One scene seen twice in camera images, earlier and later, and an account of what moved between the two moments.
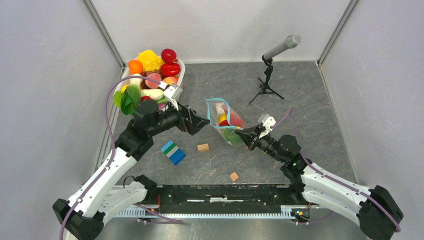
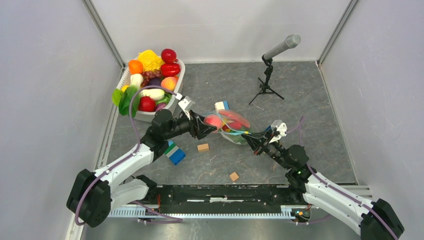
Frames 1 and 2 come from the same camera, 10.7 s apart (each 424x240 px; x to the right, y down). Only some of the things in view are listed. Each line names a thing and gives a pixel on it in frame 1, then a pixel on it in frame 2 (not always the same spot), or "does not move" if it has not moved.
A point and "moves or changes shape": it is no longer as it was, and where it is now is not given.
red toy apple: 169,56 does not move
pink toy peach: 153,84 -> 213,119
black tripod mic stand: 265,87 does not move
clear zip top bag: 225,120 moves or changes shape
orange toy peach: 170,80 does not move
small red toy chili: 224,123 -> 233,125
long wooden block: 203,147 does not move
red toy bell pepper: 169,69 does not move
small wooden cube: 234,176 does not move
